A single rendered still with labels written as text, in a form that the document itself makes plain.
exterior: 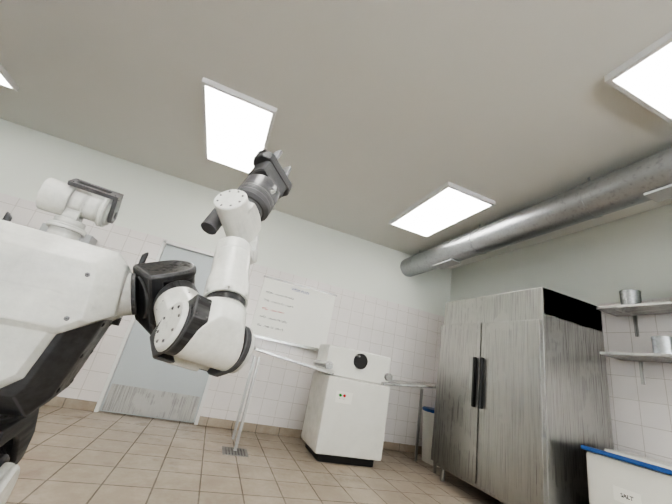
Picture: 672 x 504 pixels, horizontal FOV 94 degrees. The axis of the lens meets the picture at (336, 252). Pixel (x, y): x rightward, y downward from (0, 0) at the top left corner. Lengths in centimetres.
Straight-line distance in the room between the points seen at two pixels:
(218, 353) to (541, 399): 312
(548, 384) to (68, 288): 336
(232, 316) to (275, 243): 427
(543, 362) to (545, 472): 84
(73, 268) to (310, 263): 424
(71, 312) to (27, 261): 11
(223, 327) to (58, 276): 32
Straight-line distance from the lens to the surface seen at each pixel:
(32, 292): 72
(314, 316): 469
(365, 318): 501
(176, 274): 74
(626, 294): 397
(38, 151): 552
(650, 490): 336
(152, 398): 462
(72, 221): 80
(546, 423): 345
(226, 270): 55
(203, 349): 51
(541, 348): 346
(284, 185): 81
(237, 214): 64
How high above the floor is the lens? 99
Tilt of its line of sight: 19 degrees up
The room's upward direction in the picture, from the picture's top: 12 degrees clockwise
